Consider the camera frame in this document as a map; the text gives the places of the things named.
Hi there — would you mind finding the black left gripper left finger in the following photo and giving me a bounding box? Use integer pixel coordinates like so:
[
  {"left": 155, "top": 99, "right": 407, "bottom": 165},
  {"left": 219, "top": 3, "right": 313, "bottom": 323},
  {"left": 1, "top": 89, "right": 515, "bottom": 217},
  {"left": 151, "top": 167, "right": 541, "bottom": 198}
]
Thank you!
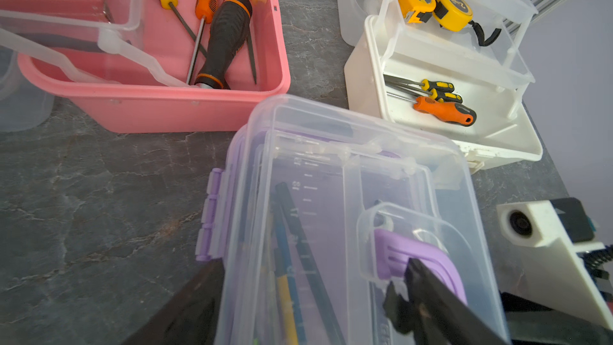
[{"left": 124, "top": 259, "right": 225, "bottom": 344}]

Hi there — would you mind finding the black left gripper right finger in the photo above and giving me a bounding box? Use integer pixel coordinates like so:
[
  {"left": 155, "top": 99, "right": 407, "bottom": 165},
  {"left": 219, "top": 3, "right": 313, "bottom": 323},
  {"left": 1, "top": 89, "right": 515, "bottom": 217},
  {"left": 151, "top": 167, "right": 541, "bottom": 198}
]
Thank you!
[{"left": 382, "top": 258, "right": 506, "bottom": 345}]

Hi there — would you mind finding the purple toolbox with clear lid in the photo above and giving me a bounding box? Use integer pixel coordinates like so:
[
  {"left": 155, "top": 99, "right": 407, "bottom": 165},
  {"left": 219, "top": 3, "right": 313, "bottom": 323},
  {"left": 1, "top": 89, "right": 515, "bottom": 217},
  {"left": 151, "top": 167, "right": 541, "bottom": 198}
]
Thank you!
[{"left": 196, "top": 95, "right": 509, "bottom": 344}]

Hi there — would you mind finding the white toolbox with clear lid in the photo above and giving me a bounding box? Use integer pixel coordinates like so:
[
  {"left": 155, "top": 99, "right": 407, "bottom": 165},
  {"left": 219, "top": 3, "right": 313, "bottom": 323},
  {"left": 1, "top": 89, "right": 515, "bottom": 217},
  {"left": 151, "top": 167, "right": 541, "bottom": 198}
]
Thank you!
[{"left": 338, "top": 0, "right": 543, "bottom": 171}]

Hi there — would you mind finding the yellow black small screwdriver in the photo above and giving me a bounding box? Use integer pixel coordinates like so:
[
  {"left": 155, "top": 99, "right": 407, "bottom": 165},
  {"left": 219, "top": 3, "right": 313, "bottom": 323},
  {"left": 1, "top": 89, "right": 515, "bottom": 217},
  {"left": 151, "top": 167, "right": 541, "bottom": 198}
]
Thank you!
[{"left": 384, "top": 74, "right": 455, "bottom": 93}]

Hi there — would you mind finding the pink toolbox with clear lid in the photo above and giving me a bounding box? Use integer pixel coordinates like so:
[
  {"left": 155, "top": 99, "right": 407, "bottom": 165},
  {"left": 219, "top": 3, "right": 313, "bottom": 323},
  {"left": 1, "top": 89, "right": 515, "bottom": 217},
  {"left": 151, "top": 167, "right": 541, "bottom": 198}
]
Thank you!
[{"left": 1, "top": 0, "right": 291, "bottom": 134}]

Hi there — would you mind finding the orange black screwdriver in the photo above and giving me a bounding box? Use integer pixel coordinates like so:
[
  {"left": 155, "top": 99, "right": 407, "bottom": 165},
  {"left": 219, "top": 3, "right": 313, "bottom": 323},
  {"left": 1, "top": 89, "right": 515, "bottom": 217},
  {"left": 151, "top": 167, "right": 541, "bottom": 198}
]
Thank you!
[{"left": 187, "top": 0, "right": 253, "bottom": 89}]

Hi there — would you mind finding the yellow tape measure pair right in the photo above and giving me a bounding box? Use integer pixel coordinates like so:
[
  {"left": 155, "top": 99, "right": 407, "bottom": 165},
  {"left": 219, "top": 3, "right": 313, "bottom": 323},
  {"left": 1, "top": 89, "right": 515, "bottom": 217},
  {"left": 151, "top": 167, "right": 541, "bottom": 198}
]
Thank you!
[{"left": 433, "top": 0, "right": 502, "bottom": 47}]

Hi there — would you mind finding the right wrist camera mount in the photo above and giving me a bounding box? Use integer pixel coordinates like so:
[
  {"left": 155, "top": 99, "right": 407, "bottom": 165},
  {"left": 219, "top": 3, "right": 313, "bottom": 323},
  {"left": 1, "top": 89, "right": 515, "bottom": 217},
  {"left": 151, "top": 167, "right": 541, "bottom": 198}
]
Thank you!
[{"left": 496, "top": 197, "right": 612, "bottom": 330}]

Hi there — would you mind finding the orange handled screwdriver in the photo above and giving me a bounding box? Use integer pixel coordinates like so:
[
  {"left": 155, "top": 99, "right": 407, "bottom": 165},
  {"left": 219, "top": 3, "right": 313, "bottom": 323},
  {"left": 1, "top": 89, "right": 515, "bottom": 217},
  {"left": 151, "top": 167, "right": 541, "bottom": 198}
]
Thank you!
[{"left": 386, "top": 92, "right": 477, "bottom": 127}]

